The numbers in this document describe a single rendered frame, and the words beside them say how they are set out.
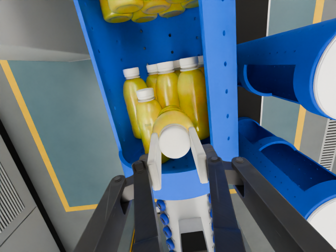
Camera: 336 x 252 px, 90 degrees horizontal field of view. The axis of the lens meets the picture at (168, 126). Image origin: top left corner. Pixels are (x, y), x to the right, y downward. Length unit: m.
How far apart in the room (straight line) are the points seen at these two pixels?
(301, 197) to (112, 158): 1.49
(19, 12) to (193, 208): 0.97
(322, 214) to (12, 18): 1.24
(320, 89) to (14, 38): 0.92
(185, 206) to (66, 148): 1.42
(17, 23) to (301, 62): 0.89
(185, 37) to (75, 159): 1.67
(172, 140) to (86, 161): 1.73
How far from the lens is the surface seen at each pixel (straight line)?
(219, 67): 0.28
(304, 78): 0.61
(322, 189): 0.87
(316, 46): 0.62
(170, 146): 0.20
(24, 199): 2.25
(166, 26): 0.52
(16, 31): 0.81
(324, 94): 0.61
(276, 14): 1.73
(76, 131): 1.79
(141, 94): 0.37
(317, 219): 0.87
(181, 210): 0.81
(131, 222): 1.08
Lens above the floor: 1.47
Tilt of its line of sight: 70 degrees down
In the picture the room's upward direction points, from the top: 177 degrees clockwise
